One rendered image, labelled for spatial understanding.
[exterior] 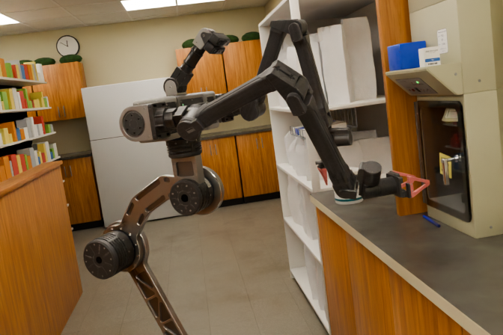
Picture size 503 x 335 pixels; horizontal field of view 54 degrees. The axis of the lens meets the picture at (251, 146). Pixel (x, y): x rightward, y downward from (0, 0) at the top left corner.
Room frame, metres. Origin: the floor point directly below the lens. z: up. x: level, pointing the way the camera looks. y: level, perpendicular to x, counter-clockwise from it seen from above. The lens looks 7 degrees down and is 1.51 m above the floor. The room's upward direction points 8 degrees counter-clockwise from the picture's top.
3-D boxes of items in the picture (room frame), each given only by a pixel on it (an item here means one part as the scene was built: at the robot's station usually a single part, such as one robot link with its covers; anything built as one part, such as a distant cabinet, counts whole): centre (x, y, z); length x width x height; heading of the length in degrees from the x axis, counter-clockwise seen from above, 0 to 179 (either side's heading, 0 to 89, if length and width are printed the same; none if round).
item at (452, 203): (1.69, -0.65, 1.19); 0.30 x 0.01 x 0.40; 7
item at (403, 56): (1.77, -0.59, 1.56); 0.10 x 0.10 x 0.09; 7
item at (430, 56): (1.61, -0.61, 1.54); 0.05 x 0.05 x 0.06; 89
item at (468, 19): (1.71, -0.78, 1.33); 0.32 x 0.25 x 0.77; 7
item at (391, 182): (1.55, -0.42, 1.15); 0.10 x 0.07 x 0.07; 6
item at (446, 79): (1.69, -0.60, 1.46); 0.32 x 0.12 x 0.10; 7
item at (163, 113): (1.64, 0.26, 1.45); 0.09 x 0.08 x 0.12; 155
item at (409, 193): (1.53, -0.49, 1.15); 0.09 x 0.07 x 0.07; 96
